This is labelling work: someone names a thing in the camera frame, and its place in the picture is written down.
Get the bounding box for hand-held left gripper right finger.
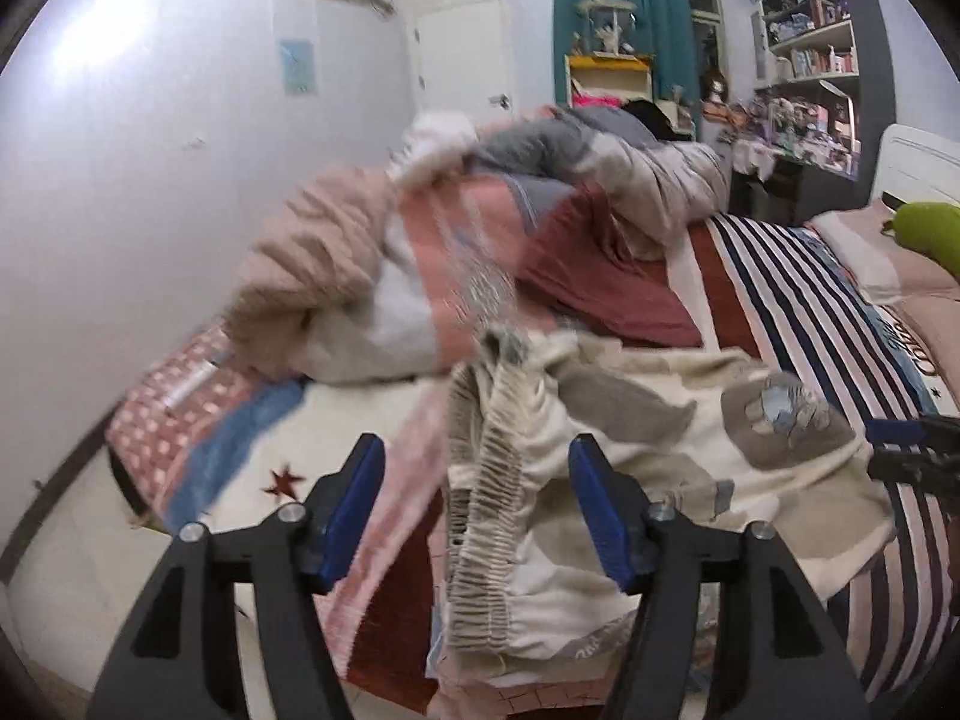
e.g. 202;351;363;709
568;433;872;720

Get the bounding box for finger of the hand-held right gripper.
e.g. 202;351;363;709
865;412;960;452
868;450;960;515

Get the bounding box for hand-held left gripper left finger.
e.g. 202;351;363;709
86;433;387;720

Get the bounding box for cream bear print pants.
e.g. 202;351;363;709
427;326;898;698

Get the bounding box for striped fleece blanket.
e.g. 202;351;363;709
150;214;960;720

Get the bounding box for pink pillow with white edge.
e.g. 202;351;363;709
806;206;960;306

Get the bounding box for green plush toy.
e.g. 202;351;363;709
883;200;960;280

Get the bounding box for red patterned bed sheet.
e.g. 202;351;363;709
105;321;305;507

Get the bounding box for dark red cloth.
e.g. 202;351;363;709
516;187;706;350

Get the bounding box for pink white patterned cloth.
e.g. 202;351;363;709
311;171;542;385

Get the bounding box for beige fuzzy cloth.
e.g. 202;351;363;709
223;165;400;377

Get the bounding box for dark desk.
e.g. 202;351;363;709
729;141;865;227

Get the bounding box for white bed headboard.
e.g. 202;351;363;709
872;124;960;212

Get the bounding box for white fluffy plush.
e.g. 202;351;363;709
388;111;482;182

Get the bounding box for dark bookshelf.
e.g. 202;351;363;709
752;0;891;182

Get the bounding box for black plush toy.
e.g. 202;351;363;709
622;97;677;141

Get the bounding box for yellow white shelf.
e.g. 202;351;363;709
566;54;655;111

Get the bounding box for window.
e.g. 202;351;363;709
682;0;726;92

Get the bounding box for white door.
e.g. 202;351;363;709
412;0;515;130

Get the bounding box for teal curtain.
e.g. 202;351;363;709
553;0;703;137

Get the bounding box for clear display case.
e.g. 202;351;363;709
576;0;638;58

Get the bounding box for small light blue wall poster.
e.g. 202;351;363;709
279;37;318;98

